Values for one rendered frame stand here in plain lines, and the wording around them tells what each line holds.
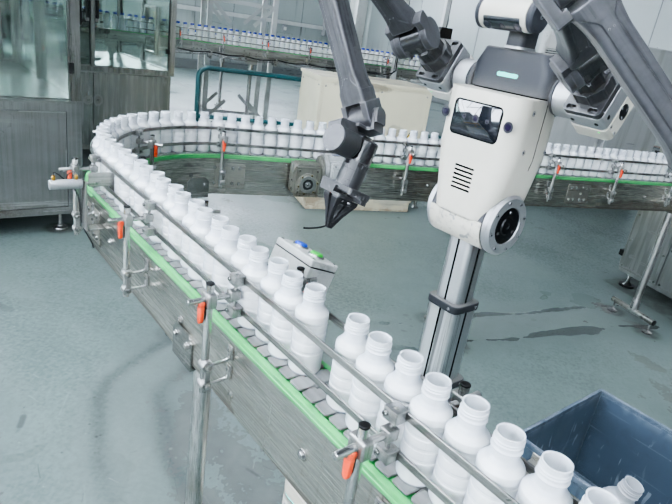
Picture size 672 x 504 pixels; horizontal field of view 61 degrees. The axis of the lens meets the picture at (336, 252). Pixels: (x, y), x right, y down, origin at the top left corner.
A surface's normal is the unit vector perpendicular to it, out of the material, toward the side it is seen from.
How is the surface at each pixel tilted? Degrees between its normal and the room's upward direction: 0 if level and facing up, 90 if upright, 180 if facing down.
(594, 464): 90
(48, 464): 0
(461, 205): 90
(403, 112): 90
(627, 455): 90
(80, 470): 0
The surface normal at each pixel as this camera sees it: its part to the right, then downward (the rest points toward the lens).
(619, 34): -0.13, 0.41
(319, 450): -0.78, 0.11
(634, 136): 0.36, 0.40
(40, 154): 0.60, 0.37
